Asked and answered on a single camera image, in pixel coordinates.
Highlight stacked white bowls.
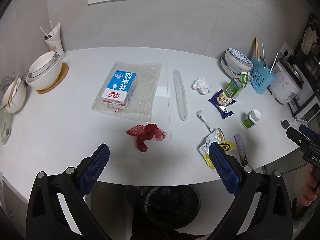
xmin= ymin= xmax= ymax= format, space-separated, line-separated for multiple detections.
xmin=26 ymin=51 xmax=62 ymax=90

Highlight green small carton box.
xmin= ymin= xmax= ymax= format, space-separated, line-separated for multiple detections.
xmin=223 ymin=72 xmax=249 ymax=99

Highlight white tissue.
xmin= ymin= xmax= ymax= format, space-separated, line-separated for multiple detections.
xmin=192 ymin=77 xmax=212 ymax=95

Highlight black mesh trash bin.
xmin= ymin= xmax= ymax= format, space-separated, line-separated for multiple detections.
xmin=144 ymin=185 xmax=201 ymax=229

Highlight wooden chopsticks in holder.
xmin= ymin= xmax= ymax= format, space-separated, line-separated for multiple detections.
xmin=253 ymin=36 xmax=260 ymax=60

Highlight yellow white snack wrapper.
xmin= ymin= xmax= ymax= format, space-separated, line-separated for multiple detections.
xmin=198 ymin=128 xmax=235 ymax=170

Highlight blue plastic utensil holder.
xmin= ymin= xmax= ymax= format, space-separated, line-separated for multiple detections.
xmin=249 ymin=57 xmax=276 ymax=95

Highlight green white pill bottle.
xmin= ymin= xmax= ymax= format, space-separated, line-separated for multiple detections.
xmin=242 ymin=109 xmax=261 ymax=129

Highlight person's right hand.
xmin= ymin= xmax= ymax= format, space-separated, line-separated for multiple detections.
xmin=299 ymin=164 xmax=319 ymax=206

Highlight blue white milk carton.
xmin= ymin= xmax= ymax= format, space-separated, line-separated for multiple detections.
xmin=101 ymin=70 xmax=137 ymax=110

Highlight green patterned glass lid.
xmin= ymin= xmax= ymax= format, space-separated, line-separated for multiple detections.
xmin=0 ymin=108 xmax=13 ymax=145

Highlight white cup with straws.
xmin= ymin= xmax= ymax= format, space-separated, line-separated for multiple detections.
xmin=40 ymin=22 xmax=66 ymax=59

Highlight blue snack wrapper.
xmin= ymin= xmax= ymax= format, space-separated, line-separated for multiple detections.
xmin=209 ymin=89 xmax=236 ymax=120

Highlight small dark grey square object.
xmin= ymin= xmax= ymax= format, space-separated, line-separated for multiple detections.
xmin=280 ymin=120 xmax=290 ymax=129

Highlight white rice cooker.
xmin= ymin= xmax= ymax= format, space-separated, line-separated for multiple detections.
xmin=268 ymin=59 xmax=304 ymax=105

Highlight round wooden coaster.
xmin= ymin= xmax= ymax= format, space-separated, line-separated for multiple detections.
xmin=36 ymin=62 xmax=69 ymax=94

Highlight purple small stick pack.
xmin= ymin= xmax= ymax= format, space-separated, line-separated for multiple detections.
xmin=234 ymin=134 xmax=248 ymax=166

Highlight small torn white wrapper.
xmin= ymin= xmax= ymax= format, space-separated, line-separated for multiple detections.
xmin=197 ymin=110 xmax=212 ymax=132

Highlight long clear plastic tube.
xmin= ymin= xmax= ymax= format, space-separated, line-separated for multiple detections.
xmin=173 ymin=70 xmax=188 ymax=121

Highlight clear bubble wrap sheet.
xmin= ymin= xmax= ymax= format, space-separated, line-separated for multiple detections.
xmin=91 ymin=61 xmax=162 ymax=122

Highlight white bowl with chopsticks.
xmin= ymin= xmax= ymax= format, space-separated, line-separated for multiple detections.
xmin=2 ymin=76 xmax=27 ymax=114

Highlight red mesh net bag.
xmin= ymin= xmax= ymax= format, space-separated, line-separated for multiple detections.
xmin=126 ymin=124 xmax=167 ymax=152

